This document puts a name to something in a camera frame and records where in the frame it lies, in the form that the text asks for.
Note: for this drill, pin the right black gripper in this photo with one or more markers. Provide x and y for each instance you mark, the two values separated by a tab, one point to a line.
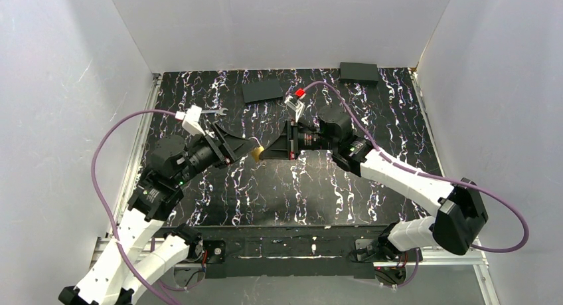
294	139

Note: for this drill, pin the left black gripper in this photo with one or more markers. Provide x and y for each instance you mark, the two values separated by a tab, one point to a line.
220	145

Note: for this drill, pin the small brass padlock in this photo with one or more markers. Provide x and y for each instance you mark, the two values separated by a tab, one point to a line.
257	150

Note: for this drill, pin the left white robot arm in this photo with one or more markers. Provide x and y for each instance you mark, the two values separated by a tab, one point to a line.
172	163

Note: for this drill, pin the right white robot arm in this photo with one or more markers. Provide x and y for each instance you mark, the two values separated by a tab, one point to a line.
456	213

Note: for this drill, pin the silver open-end wrench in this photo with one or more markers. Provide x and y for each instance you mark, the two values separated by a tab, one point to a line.
218	112

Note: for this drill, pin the black flat plate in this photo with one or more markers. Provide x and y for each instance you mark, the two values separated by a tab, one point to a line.
262	91

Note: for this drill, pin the black rectangular box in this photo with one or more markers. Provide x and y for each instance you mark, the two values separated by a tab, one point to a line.
359	72

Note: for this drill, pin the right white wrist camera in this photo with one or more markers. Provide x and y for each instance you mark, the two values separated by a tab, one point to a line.
294	103

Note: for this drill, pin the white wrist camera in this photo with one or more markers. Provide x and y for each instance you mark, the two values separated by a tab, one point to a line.
189	120
294	103

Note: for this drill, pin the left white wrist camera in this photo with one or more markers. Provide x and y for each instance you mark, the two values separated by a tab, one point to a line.
189	120

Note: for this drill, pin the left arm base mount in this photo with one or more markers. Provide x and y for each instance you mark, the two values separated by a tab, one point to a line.
189	273

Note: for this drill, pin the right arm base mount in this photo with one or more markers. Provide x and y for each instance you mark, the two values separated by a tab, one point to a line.
392	269

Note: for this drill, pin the aluminium frame rail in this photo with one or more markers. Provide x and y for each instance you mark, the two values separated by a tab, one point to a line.
119	159

